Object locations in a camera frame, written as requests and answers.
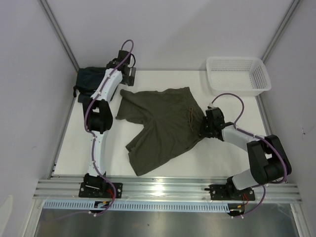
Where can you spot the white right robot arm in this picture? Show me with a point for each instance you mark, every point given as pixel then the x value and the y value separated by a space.
pixel 267 159

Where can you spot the aluminium frame post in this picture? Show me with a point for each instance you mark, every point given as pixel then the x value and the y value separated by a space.
pixel 58 31
pixel 283 25

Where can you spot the white slotted cable duct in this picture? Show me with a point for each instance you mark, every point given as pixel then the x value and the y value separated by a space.
pixel 138 206

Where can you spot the olive green shorts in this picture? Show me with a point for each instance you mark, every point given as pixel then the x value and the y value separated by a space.
pixel 171 121

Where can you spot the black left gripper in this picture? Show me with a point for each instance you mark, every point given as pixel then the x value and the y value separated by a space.
pixel 129 80

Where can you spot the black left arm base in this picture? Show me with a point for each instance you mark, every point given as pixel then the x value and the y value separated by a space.
pixel 97 187

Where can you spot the right aluminium frame post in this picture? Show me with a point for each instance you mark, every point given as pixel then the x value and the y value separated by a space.
pixel 283 25

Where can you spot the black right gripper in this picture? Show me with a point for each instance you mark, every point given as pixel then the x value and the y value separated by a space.
pixel 202 131

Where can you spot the aluminium mounting rail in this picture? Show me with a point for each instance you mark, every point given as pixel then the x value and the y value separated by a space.
pixel 168 189

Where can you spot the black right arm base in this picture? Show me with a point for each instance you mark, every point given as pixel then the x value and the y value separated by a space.
pixel 229 192

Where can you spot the white plastic basket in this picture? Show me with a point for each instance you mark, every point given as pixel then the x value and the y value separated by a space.
pixel 242 76

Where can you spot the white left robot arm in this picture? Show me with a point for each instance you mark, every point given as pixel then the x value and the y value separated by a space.
pixel 98 118

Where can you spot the left aluminium frame post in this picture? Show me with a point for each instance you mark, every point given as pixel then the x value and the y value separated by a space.
pixel 58 31

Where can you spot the dark navy folded shorts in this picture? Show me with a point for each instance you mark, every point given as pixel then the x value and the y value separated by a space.
pixel 88 80

